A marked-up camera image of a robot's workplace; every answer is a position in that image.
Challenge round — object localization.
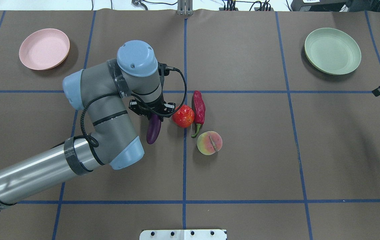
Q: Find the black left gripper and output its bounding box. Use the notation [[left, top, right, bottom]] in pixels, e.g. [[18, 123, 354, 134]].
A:
[[129, 95, 176, 119]]

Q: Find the purple eggplant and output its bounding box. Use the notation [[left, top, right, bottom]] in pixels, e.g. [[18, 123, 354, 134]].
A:
[[146, 114, 162, 144]]

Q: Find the red tomato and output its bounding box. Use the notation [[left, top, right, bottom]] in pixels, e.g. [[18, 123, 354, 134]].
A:
[[172, 104, 195, 129]]

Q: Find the red chili pepper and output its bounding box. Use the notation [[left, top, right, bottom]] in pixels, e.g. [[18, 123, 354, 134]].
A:
[[191, 91, 206, 138]]

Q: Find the peach fruit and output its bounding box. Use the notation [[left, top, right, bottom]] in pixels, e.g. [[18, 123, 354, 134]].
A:
[[197, 131, 223, 156]]

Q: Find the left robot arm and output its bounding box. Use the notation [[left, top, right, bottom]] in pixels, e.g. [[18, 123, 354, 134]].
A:
[[0, 40, 180, 211]]

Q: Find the green plate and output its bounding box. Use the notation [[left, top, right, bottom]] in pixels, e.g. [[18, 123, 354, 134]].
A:
[[304, 28, 362, 75]]

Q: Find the brown table mat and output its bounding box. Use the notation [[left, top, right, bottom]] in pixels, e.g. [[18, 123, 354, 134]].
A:
[[0, 9, 380, 240]]

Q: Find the pink plate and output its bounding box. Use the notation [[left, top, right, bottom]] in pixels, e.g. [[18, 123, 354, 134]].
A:
[[19, 28, 71, 70]]

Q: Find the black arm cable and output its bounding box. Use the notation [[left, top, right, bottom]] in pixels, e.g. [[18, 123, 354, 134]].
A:
[[80, 65, 187, 149]]

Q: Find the aluminium frame post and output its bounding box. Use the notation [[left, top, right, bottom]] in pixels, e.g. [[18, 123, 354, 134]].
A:
[[177, 0, 194, 16]]

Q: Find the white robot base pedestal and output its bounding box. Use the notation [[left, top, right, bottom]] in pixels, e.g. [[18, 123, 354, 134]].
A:
[[139, 229, 228, 240]]

